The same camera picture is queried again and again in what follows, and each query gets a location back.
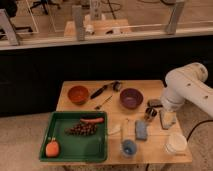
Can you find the grey stone block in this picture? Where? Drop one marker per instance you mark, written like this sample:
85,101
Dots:
154,103

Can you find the green plastic tray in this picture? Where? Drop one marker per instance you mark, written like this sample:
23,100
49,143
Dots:
76,147

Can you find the blue plastic cup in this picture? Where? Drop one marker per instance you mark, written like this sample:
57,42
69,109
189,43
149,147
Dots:
128,148

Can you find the black handled brush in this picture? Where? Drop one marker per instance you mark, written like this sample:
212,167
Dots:
116,86

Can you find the purple bowl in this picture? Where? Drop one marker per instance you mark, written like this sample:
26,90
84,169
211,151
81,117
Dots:
131,98

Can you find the small dark jar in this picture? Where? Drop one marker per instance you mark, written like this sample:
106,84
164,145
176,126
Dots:
150,113

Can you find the blue sponge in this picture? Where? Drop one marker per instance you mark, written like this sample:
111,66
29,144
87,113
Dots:
141,130

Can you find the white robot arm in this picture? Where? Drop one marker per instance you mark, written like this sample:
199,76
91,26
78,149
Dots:
188,83

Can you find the black office chair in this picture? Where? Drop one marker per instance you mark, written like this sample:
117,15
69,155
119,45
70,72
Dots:
43,4

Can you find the small metal fork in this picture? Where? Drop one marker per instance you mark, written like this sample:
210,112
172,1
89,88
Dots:
98,107

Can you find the orange bowl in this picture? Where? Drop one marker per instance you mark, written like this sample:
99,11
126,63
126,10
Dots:
78,94

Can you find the dark grape bunch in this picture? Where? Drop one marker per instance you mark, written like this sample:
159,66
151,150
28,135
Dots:
85,129

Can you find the orange toy fruit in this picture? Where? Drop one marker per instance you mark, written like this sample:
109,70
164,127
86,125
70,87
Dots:
52,148

